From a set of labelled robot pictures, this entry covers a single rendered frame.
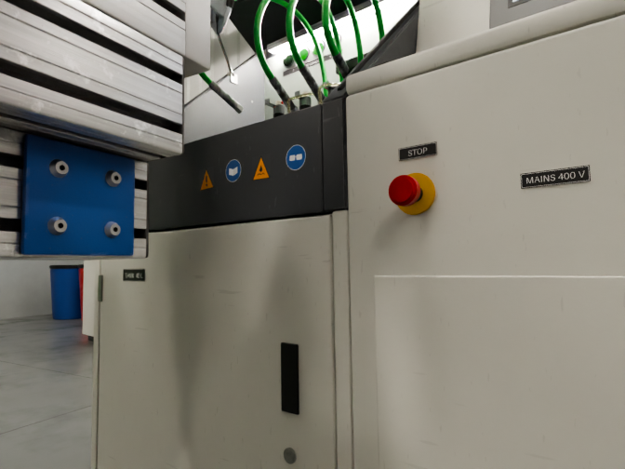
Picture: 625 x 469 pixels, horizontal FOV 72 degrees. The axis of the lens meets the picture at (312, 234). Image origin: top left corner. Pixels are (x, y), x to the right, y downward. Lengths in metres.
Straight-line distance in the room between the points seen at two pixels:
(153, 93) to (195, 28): 0.09
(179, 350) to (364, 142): 0.51
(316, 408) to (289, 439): 0.07
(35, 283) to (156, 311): 7.07
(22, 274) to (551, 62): 7.66
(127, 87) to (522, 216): 0.39
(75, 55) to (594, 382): 0.52
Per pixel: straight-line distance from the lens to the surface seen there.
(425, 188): 0.53
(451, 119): 0.54
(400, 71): 0.59
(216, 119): 1.35
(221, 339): 0.76
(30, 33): 0.35
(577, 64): 0.53
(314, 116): 0.65
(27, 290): 7.90
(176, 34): 0.43
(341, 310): 0.59
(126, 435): 1.05
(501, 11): 0.87
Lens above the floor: 0.72
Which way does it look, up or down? 4 degrees up
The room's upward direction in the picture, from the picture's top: 1 degrees counter-clockwise
